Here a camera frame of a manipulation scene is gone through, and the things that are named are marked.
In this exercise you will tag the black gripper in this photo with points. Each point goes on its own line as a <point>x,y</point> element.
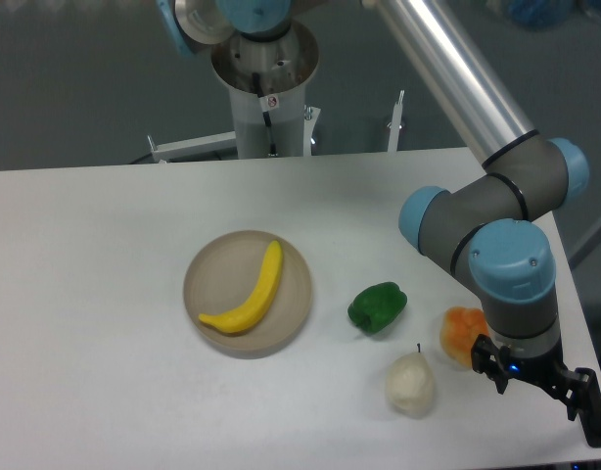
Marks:
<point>577,389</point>

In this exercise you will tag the yellow toy banana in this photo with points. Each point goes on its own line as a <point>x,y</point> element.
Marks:
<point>251,311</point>

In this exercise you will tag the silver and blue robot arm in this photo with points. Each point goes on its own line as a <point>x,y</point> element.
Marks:
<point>483,235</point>

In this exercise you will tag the beige round plate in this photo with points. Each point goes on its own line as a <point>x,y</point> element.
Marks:
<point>223,274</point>

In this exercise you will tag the orange toy fruit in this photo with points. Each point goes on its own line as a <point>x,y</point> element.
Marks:
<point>461,326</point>

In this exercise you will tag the white toy pear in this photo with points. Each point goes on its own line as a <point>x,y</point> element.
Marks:
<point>410,384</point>

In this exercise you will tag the green toy bell pepper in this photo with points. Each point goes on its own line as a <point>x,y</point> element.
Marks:
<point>377,307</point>

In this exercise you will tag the blue object in corner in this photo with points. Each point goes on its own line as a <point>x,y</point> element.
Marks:
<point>535,14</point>

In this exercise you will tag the white upright bracket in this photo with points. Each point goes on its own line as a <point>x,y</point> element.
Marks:
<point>396,123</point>

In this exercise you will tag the white metal frame bracket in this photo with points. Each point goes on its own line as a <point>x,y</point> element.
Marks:
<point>191,148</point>

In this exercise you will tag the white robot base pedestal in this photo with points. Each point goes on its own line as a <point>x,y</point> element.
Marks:
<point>266,75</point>

